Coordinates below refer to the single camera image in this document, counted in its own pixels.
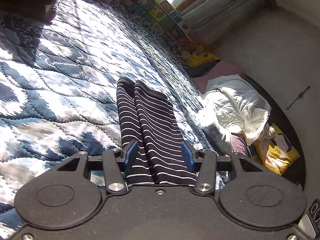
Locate black white striped garment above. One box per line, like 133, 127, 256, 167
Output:
116, 77, 197, 186

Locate purple garment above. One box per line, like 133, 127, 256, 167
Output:
231, 133, 249, 157

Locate white quilted blanket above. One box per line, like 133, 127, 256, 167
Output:
198, 75, 272, 145

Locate yellow cartoon cushion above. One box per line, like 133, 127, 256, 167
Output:
253, 124, 300, 176

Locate pink pillow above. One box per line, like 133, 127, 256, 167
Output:
191, 61, 246, 94

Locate yellow plush toy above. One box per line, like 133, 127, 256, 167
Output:
179, 44, 220, 68

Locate blue white quilted bedspread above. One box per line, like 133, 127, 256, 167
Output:
1, 0, 213, 238

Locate grey window curtain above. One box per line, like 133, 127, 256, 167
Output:
172, 0, 274, 45

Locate colourful alphabet foam mat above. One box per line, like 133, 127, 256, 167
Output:
120, 0, 199, 52

